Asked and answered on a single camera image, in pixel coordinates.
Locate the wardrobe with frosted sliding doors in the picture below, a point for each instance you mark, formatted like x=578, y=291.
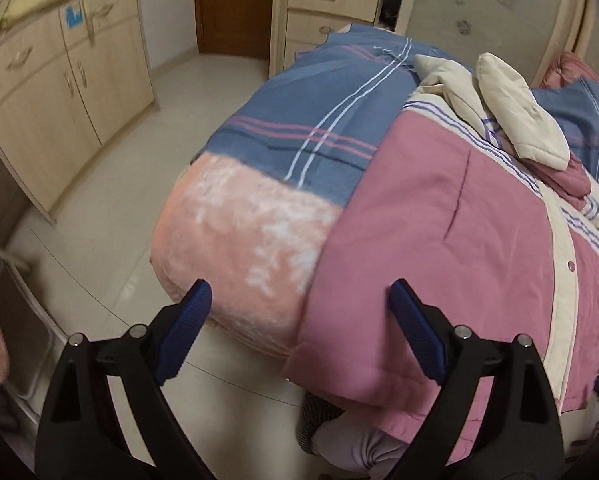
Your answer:
x=479, y=0

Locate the pink quilt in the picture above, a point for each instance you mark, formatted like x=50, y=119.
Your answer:
x=574, y=67

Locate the blue sticker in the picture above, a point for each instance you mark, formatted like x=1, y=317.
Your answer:
x=73, y=17

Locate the peach fleece blanket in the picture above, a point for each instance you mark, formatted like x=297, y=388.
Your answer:
x=229, y=240

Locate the person's grey trouser leg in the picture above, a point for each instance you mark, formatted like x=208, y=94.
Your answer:
x=354, y=452

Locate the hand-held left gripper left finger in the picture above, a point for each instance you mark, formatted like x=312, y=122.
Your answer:
x=187, y=330

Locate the blue plaid bed sheet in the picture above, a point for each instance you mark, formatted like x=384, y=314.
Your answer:
x=299, y=125

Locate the brown wooden door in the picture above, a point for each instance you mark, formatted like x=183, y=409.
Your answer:
x=229, y=5

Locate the white and pink hooded jacket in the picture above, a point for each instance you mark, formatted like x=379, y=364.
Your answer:
x=429, y=235

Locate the light wood cabinet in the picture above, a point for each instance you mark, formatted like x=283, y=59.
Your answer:
x=44, y=100

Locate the dark ribbed knit cloth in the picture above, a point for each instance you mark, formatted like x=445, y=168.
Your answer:
x=312, y=420

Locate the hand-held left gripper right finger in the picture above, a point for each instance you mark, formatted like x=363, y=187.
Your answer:
x=417, y=330

